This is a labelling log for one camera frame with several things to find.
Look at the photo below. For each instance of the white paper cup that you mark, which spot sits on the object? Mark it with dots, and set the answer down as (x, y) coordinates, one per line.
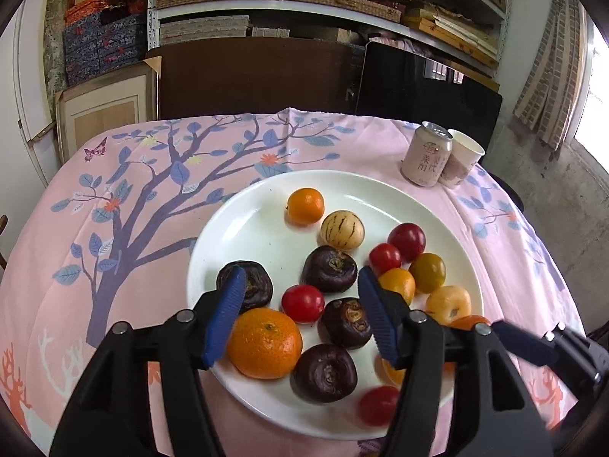
(464, 157)

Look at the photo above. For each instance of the pale orange round fruit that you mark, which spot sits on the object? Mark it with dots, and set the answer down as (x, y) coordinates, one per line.
(447, 303)

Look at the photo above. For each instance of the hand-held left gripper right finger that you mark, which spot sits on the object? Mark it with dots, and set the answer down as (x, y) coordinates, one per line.
(378, 314)

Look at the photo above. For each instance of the large orange tangerine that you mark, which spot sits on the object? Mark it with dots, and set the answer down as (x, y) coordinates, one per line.
(264, 342)

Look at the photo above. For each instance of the pink deer print tablecloth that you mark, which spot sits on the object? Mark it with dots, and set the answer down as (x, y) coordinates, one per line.
(142, 190)

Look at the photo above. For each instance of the orange cherry tomato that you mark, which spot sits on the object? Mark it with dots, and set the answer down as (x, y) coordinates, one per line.
(398, 285)
(427, 272)

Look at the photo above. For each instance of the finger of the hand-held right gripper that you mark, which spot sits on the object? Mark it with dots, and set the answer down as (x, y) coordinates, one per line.
(523, 342)

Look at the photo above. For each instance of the stack of blue floral boxes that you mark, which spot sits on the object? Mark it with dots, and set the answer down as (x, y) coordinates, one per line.
(104, 47)

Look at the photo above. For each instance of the black stool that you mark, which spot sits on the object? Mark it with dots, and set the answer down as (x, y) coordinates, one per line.
(509, 190)

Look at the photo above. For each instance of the stack of wooden frames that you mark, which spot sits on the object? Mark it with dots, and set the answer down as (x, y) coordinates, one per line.
(452, 33)

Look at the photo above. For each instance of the pale pink drink can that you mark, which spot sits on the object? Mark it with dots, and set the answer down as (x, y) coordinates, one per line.
(426, 157)

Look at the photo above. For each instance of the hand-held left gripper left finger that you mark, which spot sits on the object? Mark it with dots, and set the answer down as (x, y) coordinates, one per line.
(226, 314)

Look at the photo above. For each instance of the yellow striped pepino melon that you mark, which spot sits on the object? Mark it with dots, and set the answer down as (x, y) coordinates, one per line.
(342, 229)

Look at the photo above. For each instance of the brick pattern curtain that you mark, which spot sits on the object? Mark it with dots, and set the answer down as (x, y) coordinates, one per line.
(552, 81)

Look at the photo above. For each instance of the dark brown chair back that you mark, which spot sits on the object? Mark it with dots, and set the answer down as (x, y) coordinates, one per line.
(247, 81)

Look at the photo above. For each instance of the white metal shelf rack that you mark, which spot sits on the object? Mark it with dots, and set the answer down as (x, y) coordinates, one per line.
(153, 9)

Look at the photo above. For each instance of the framed picture in cardboard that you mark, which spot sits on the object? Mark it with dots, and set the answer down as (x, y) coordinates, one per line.
(104, 114)

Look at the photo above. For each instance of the white long board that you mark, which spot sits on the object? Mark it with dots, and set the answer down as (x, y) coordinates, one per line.
(28, 95)

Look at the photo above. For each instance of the stack of orange patterned boxes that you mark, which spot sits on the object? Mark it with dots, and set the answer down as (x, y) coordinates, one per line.
(85, 12)

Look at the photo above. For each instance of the bright window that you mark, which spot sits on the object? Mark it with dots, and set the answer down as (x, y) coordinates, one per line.
(594, 104)

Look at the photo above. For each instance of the grey marble slab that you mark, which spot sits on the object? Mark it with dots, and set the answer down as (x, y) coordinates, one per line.
(53, 43)

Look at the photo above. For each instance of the black monitor screen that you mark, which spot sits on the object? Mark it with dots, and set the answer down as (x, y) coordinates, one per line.
(404, 85)

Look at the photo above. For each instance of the white oval plate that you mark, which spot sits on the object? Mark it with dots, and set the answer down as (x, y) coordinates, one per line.
(252, 228)

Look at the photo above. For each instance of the dark red tomato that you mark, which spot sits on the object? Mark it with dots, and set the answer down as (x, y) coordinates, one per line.
(406, 241)

